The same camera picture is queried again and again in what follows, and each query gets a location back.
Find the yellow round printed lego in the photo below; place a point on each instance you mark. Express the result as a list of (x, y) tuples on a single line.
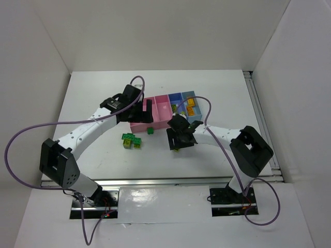
[(191, 102)]

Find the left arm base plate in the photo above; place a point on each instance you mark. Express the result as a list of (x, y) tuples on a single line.
[(108, 205)]

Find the aluminium front rail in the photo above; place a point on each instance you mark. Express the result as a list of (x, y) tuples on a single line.
[(160, 182)]

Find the yellow lego plate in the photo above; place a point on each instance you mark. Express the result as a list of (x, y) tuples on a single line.
[(192, 111)]

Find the long green lego brick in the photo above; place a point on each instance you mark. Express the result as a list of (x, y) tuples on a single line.
[(128, 136)]

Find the green square lego brick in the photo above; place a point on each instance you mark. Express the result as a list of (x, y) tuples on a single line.
[(137, 141)]

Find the lime lego in blue bin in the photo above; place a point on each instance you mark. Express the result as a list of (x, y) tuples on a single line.
[(176, 110)]

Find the large pink bin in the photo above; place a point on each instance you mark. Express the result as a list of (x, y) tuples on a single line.
[(142, 127)]

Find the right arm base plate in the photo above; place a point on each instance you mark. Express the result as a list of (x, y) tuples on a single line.
[(226, 202)]

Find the narrow pink bin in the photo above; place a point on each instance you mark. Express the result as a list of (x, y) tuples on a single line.
[(164, 110)]

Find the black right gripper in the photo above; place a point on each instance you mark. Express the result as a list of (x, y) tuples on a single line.
[(179, 138)]

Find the aluminium side rail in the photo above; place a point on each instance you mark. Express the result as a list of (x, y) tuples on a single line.
[(277, 175)]

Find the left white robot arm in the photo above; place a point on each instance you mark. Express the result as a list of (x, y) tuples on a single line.
[(58, 159)]

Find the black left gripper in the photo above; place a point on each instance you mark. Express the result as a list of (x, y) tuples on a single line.
[(144, 113)]

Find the small dark green lego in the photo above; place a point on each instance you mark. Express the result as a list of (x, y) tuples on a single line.
[(150, 131)]

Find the light blue bin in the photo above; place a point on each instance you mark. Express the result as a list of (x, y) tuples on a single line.
[(191, 94)]

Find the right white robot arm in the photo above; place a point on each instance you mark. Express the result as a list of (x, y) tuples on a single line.
[(245, 149)]

